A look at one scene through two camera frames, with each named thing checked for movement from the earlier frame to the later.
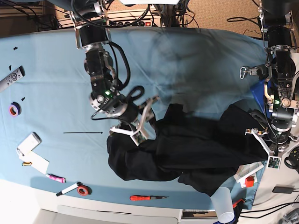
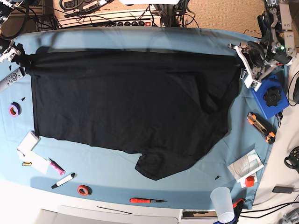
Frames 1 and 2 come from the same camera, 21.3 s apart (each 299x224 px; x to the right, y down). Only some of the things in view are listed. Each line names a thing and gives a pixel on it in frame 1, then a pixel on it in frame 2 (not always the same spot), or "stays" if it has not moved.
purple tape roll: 15,109 stays
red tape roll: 84,190 stays
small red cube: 249,181 stays
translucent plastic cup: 222,199 stays
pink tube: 60,179 to 60,171
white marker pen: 69,189 to 63,181
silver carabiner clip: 240,72 stays
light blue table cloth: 51,142 stays
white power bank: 28,144 stays
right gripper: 138,133 to 12,52
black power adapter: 282,190 stays
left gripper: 273,162 to 259,61
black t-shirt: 204,153 to 169,108
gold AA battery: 26,163 stays
